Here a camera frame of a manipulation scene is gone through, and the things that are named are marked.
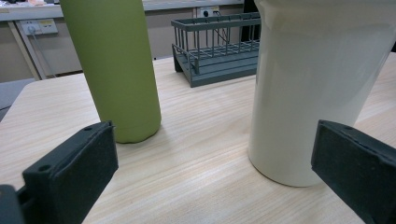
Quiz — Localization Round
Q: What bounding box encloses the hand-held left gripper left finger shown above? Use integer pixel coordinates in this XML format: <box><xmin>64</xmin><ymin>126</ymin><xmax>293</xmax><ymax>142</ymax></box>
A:
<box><xmin>21</xmin><ymin>120</ymin><xmax>120</xmax><ymax>224</ymax></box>

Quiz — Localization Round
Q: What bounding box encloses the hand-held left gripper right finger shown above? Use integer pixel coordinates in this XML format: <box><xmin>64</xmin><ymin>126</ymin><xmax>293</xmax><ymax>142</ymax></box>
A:
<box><xmin>311</xmin><ymin>119</ymin><xmax>396</xmax><ymax>224</ymax></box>

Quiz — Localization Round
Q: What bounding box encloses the white cup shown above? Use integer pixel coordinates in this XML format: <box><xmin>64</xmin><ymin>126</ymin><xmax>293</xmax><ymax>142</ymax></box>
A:
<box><xmin>247</xmin><ymin>0</ymin><xmax>396</xmax><ymax>188</ymax></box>

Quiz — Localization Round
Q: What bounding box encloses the grey wire rack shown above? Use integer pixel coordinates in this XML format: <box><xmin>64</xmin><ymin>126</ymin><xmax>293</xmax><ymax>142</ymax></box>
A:
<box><xmin>170</xmin><ymin>12</ymin><xmax>262</xmax><ymax>89</ymax></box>

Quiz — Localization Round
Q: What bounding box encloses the green bottle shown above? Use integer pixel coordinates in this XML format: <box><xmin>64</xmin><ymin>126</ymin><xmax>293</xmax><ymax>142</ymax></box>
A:
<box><xmin>59</xmin><ymin>0</ymin><xmax>163</xmax><ymax>145</ymax></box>

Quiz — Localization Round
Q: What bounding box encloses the white and grey desk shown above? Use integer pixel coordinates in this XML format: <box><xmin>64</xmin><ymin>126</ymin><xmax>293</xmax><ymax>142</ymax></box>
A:
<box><xmin>0</xmin><ymin>0</ymin><xmax>260</xmax><ymax>82</ymax></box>

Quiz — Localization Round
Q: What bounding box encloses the white cable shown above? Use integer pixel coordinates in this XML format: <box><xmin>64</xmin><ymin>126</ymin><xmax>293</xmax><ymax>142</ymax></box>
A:
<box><xmin>29</xmin><ymin>30</ymin><xmax>54</xmax><ymax>78</ymax></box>

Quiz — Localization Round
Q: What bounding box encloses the black cable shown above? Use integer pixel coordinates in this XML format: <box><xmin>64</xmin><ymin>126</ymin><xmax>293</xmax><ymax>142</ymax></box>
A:
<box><xmin>214</xmin><ymin>11</ymin><xmax>232</xmax><ymax>43</ymax></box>

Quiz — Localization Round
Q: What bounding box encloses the white wall socket, black plug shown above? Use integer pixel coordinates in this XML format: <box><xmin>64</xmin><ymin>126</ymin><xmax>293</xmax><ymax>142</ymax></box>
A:
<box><xmin>196</xmin><ymin>6</ymin><xmax>220</xmax><ymax>19</ymax></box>

